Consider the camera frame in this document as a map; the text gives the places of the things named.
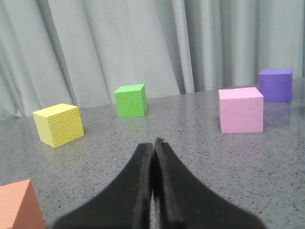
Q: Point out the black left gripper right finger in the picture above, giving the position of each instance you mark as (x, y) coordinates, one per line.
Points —
(185, 202)

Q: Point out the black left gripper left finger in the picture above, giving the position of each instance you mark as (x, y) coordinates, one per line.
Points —
(123, 204)

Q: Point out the green foam cube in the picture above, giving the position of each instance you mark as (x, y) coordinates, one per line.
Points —
(131, 101)

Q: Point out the yellow foam cube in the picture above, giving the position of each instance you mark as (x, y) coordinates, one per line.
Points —
(58, 124)

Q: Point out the orange foam cube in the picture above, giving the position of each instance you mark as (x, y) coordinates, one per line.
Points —
(19, 207)

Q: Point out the pink foam cube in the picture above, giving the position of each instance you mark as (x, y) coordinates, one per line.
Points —
(241, 110)

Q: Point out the purple foam cube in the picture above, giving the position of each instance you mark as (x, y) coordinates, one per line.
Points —
(275, 84)

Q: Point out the grey-green curtain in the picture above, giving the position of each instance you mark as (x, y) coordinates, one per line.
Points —
(80, 51)

